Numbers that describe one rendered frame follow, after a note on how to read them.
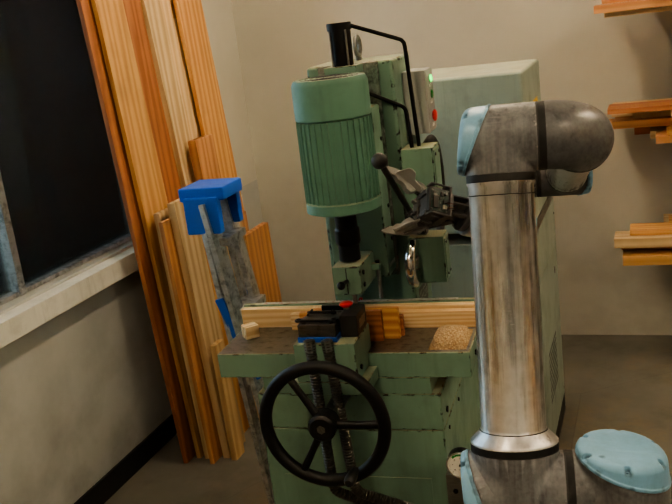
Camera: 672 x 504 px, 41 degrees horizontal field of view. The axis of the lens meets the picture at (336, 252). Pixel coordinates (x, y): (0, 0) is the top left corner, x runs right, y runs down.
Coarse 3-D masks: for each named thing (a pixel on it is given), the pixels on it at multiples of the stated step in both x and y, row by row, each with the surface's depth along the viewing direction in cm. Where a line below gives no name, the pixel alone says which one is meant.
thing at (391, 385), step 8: (264, 384) 210; (288, 384) 209; (376, 384) 203; (384, 384) 202; (392, 384) 201; (400, 384) 201; (408, 384) 200; (416, 384) 200; (424, 384) 199; (432, 384) 201; (280, 392) 210; (288, 392) 209; (384, 392) 203; (392, 392) 202; (400, 392) 201; (408, 392) 201; (416, 392) 200; (424, 392) 200
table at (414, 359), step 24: (240, 336) 222; (264, 336) 220; (288, 336) 218; (408, 336) 208; (432, 336) 206; (240, 360) 210; (264, 360) 209; (288, 360) 207; (384, 360) 200; (408, 360) 199; (432, 360) 197; (456, 360) 196
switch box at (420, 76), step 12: (420, 72) 224; (420, 84) 224; (432, 84) 232; (408, 96) 226; (420, 96) 225; (408, 108) 227; (420, 108) 226; (432, 108) 231; (420, 120) 227; (432, 120) 230; (420, 132) 228
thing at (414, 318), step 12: (408, 312) 212; (420, 312) 211; (432, 312) 211; (444, 312) 210; (456, 312) 209; (468, 312) 208; (408, 324) 213; (420, 324) 212; (432, 324) 211; (444, 324) 211; (456, 324) 210; (468, 324) 209
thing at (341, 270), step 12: (360, 252) 220; (372, 252) 220; (336, 264) 212; (348, 264) 211; (360, 264) 210; (336, 276) 210; (348, 276) 209; (360, 276) 209; (372, 276) 219; (336, 288) 211; (348, 288) 210; (360, 288) 210
